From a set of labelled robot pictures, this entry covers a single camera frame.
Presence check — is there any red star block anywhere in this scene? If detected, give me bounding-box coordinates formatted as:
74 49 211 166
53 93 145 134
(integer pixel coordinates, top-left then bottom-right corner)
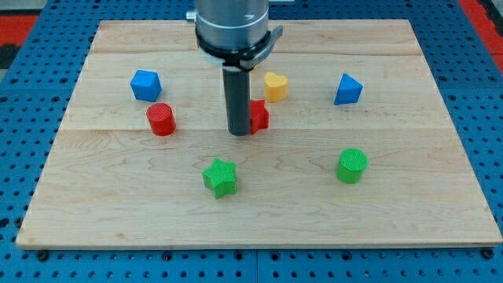
250 100 270 134

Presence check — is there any green star block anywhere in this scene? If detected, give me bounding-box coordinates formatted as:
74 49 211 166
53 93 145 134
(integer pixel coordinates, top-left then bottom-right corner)
202 158 237 200

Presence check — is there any yellow heart block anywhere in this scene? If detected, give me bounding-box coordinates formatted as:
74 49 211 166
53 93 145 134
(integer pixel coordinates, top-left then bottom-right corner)
264 72 288 102

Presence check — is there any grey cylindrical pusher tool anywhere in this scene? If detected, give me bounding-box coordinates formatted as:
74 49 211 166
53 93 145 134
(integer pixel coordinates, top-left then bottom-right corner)
222 69 251 136

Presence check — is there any red cylinder block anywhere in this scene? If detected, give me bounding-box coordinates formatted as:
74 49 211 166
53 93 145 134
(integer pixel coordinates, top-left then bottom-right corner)
146 102 176 136

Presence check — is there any wooden board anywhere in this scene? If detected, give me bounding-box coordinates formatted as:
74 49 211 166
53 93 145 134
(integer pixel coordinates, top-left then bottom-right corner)
17 20 502 250

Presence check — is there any green cylinder block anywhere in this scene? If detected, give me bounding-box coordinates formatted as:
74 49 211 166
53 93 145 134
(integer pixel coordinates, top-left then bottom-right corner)
335 148 368 184

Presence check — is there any blue triangular prism block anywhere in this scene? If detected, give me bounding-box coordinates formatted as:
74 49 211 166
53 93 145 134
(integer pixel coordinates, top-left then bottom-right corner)
334 73 363 105

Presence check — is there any blue cube block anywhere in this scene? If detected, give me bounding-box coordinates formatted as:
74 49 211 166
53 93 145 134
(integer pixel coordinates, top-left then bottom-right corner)
130 70 162 102

